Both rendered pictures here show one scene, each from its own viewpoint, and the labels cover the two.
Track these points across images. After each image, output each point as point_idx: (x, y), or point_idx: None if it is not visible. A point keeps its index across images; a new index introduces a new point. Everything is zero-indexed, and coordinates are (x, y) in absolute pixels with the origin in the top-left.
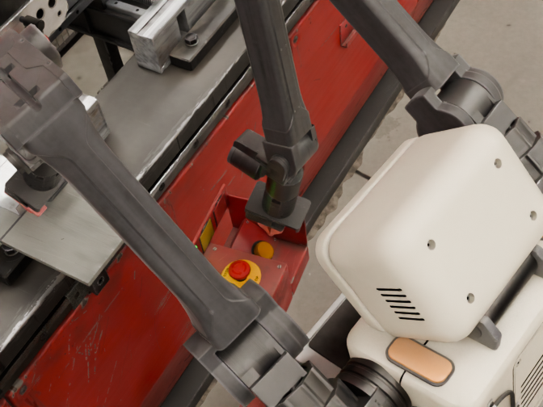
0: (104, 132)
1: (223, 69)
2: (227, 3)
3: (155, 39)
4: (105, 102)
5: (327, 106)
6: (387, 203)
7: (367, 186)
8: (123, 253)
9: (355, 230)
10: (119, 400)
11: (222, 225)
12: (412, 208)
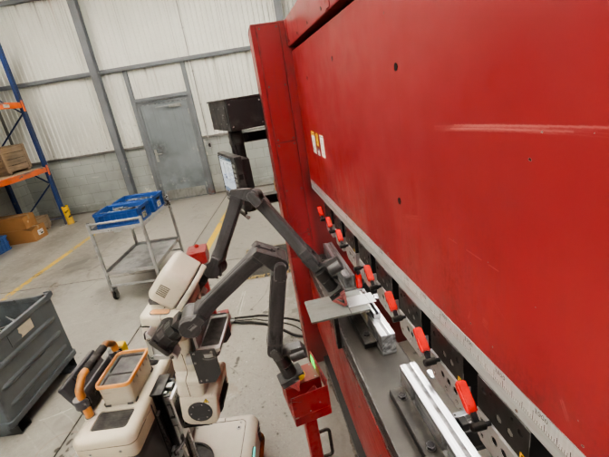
0: (381, 351)
1: (379, 406)
2: (418, 429)
3: (400, 368)
4: (402, 362)
5: None
6: (185, 259)
7: (198, 273)
8: (346, 359)
9: (191, 257)
10: (345, 393)
11: (372, 454)
12: (176, 255)
